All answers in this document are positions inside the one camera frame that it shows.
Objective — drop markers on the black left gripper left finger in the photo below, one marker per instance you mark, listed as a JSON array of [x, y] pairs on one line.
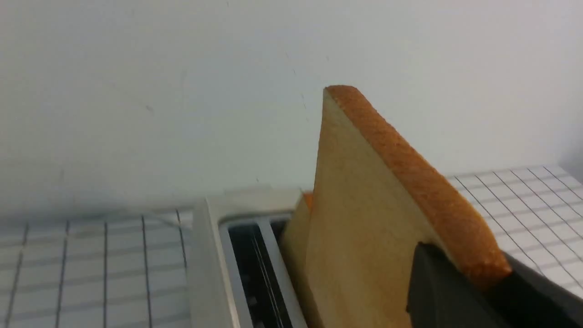
[[440, 296]]

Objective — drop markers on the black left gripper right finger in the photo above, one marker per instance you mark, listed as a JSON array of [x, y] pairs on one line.
[[526, 299]]

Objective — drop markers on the toast slice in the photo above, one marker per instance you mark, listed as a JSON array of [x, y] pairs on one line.
[[293, 245], [375, 198]]

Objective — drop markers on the cream white toaster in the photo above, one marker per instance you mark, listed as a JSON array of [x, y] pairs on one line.
[[237, 277]]

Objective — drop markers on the white grid tablecloth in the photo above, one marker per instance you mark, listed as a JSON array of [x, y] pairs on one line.
[[130, 270]]

